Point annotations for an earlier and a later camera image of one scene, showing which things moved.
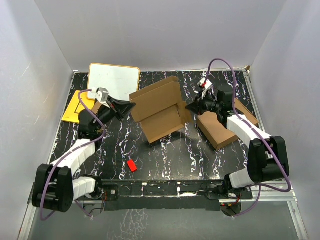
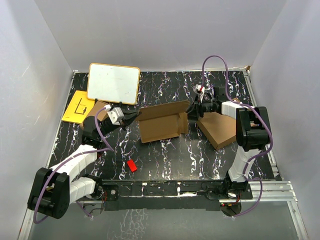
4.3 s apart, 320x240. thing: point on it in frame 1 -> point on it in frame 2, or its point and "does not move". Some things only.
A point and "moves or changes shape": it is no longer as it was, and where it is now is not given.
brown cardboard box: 159,108 moves or changes shape
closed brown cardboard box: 216,133 does not move
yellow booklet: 75,106 does not move
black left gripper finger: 121,108 -> 129,116
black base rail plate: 169,194 does not move
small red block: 131,165 does not move
